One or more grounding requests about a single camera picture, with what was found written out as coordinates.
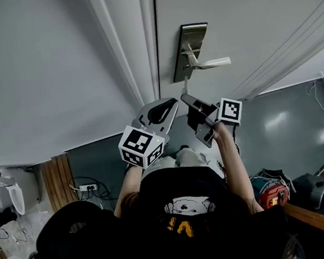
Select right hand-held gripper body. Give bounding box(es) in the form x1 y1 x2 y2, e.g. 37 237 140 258
191 95 247 151

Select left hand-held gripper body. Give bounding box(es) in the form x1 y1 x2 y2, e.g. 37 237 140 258
113 96 187 172

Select silver door lock with handle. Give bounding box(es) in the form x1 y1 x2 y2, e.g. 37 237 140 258
166 19 234 84

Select person's right forearm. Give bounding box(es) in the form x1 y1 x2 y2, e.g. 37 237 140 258
211 117 266 219

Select person's left forearm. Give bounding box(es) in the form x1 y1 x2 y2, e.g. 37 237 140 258
109 164 150 220

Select white door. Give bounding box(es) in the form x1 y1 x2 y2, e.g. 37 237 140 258
148 0 324 111

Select person's grey trousers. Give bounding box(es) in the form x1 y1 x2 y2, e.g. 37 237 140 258
137 143 225 187

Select white power strip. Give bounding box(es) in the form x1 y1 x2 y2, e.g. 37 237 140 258
79 183 99 193

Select wooden slatted board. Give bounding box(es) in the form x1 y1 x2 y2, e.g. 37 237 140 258
38 152 82 215

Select red and teal power tool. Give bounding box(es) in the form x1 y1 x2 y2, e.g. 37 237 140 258
248 168 293 212

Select person's black printed shirt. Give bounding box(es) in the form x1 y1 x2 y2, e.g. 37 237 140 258
28 153 307 259

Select black hard case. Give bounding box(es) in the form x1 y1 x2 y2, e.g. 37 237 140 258
289 171 324 219

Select black cable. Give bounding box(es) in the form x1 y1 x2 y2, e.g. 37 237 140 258
68 171 119 206

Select wooden rail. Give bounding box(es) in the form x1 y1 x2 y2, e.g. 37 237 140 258
283 199 324 252

